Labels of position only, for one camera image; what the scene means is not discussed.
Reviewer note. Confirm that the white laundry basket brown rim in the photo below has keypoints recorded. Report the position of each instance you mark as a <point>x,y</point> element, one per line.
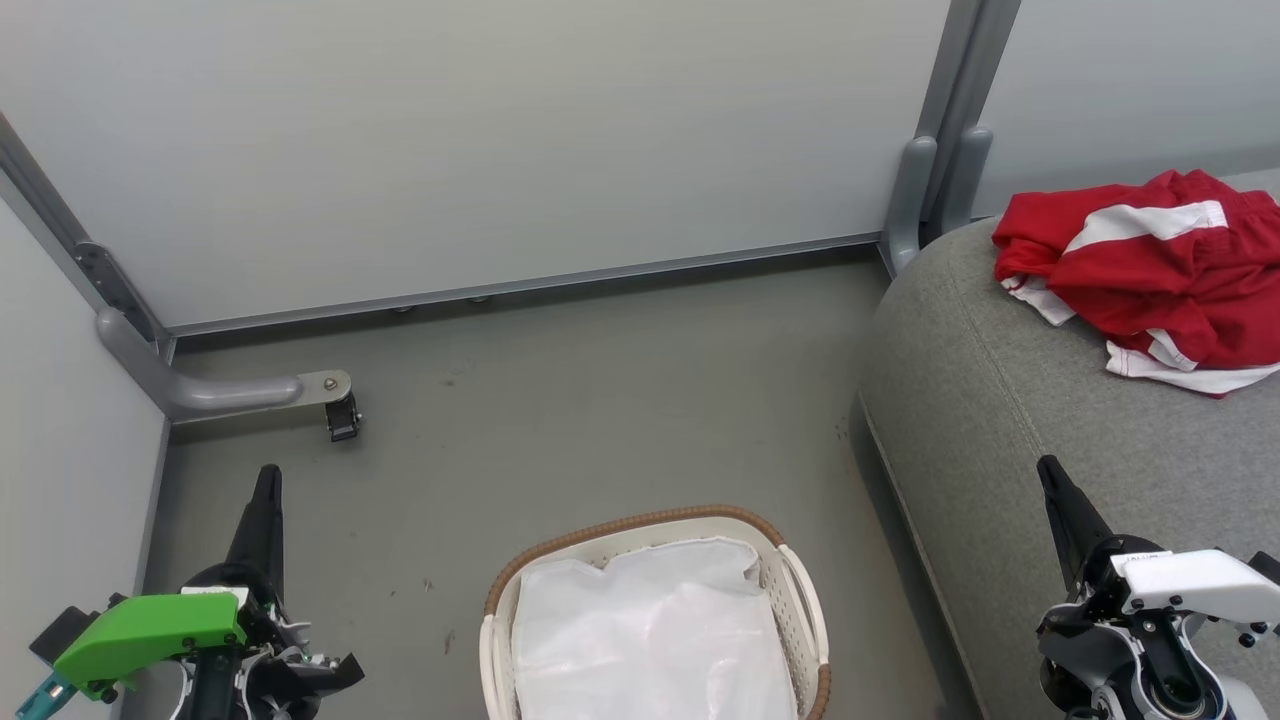
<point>790,580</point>

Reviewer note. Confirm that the red shirt with white sleeve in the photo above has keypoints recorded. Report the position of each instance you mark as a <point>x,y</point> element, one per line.
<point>1080,225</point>

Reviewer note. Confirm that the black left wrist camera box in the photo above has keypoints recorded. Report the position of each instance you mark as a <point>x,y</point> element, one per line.
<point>65,630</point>

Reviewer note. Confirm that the black caster wheel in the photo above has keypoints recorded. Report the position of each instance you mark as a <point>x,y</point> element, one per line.
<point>343,418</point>

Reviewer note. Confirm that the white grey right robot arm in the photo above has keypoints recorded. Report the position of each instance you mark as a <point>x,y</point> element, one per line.
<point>1150,660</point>

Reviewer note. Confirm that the dark metal hinge plate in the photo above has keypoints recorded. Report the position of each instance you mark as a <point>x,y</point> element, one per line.
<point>115,290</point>

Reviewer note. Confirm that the grey metal partition foot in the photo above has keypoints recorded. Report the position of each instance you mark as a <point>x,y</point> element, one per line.
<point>220,392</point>

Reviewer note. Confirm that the grey partition bottom rail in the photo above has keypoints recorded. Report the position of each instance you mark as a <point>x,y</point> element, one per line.
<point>520,285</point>

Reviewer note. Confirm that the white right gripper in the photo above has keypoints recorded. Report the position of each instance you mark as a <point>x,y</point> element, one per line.
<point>1200,585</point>

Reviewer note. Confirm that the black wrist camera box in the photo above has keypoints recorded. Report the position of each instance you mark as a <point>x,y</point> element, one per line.
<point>1268,568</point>
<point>65,630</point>

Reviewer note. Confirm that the grey fabric sofa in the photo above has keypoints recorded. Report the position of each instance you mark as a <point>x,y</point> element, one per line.
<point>1000,400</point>

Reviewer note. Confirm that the white basket liner cloth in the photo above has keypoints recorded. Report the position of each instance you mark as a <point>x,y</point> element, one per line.
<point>650,640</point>

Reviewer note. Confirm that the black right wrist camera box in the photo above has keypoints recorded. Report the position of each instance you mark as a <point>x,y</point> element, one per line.
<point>1268,568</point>

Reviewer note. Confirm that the grey partition post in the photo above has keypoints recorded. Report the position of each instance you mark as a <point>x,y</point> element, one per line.
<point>950,130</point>

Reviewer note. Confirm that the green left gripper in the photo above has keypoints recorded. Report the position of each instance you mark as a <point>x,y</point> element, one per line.
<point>150,635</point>

